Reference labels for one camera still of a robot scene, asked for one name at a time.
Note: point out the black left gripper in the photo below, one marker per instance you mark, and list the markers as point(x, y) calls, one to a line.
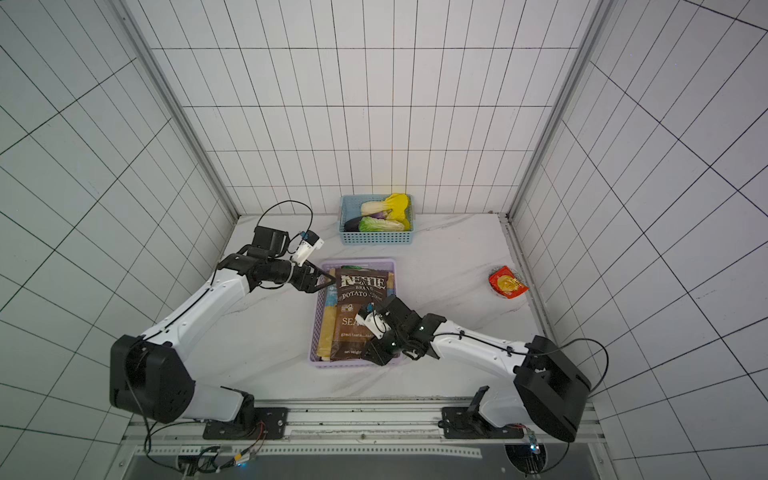
point(305, 272)

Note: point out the brown Kettle chips bag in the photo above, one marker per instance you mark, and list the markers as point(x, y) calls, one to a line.
point(353, 290)

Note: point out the blue kettle cooked chips bag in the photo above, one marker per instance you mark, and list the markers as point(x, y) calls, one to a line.
point(328, 317)

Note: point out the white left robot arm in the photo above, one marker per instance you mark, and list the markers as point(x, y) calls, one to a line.
point(148, 373)

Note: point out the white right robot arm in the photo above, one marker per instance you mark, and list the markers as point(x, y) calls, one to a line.
point(537, 380)

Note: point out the light blue perforated basket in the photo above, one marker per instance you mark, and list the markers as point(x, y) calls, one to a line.
point(350, 208)

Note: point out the toy eggplant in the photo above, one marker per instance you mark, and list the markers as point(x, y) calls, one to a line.
point(353, 225)

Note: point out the green toy napa cabbage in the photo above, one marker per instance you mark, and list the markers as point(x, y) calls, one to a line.
point(370, 224)

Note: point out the white toy cabbage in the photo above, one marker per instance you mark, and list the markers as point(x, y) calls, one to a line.
point(379, 209)

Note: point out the yellow toy cabbage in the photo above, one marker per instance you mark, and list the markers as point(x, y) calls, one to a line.
point(396, 206)

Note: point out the red snack packet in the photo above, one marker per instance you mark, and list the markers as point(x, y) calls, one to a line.
point(509, 281)

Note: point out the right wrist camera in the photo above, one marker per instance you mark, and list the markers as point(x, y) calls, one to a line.
point(368, 317)

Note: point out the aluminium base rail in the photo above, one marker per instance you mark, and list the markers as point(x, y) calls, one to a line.
point(360, 439)

